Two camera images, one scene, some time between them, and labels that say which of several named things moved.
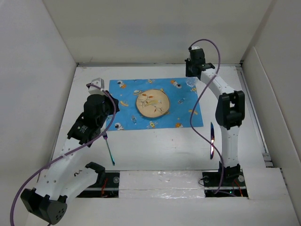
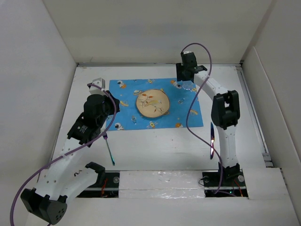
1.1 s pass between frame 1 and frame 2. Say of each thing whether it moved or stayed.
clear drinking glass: moved
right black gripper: moved
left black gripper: stayed
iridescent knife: stayed
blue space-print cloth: stayed
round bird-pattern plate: stayed
